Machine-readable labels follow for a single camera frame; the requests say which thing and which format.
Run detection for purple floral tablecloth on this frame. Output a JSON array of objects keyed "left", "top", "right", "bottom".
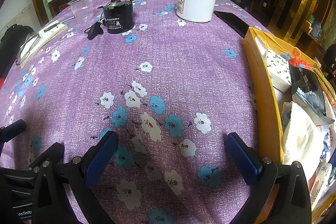
[{"left": 0, "top": 0, "right": 286, "bottom": 224}]

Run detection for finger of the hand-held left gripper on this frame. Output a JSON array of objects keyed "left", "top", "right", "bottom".
[
  {"left": 0, "top": 119, "right": 27, "bottom": 143},
  {"left": 28, "top": 142, "right": 66, "bottom": 173}
]

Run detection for eyeglasses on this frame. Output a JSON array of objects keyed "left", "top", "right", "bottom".
[{"left": 17, "top": 30, "right": 48, "bottom": 64}]

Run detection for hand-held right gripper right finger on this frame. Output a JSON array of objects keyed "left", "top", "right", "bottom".
[{"left": 225, "top": 132, "right": 319, "bottom": 224}]

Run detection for black phone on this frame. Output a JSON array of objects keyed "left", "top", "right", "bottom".
[{"left": 213, "top": 10, "right": 250, "bottom": 38}]

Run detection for lined paper notebook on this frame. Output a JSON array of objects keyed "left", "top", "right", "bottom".
[{"left": 16, "top": 22, "right": 68, "bottom": 67}]

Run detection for black pen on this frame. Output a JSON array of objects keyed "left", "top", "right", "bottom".
[{"left": 42, "top": 22, "right": 59, "bottom": 33}]

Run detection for red bag with blue cloth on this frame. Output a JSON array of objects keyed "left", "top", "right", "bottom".
[{"left": 289, "top": 47, "right": 317, "bottom": 69}]

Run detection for black snack packet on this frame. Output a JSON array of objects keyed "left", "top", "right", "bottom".
[{"left": 289, "top": 64, "right": 335, "bottom": 125}]

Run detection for clear plastic cup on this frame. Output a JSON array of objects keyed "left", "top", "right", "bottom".
[{"left": 68, "top": 0, "right": 95, "bottom": 25}]

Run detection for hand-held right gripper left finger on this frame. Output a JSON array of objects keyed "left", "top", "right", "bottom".
[{"left": 31, "top": 131, "right": 119, "bottom": 224}]

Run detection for black electric motor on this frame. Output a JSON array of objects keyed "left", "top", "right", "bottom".
[{"left": 101, "top": 0, "right": 135, "bottom": 35}]

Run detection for white towel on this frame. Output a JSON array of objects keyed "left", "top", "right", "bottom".
[{"left": 282, "top": 101, "right": 328, "bottom": 180}]

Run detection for lemon print tissue pack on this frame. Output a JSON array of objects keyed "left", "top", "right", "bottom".
[{"left": 264, "top": 49, "right": 292, "bottom": 93}]

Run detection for black bag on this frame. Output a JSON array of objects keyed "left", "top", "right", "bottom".
[{"left": 0, "top": 25, "right": 34, "bottom": 77}]

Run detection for blue fluffy cloth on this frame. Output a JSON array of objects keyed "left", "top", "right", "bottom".
[{"left": 282, "top": 102, "right": 294, "bottom": 125}]

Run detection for yellow cardboard box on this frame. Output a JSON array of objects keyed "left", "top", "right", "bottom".
[{"left": 242, "top": 27, "right": 336, "bottom": 224}]

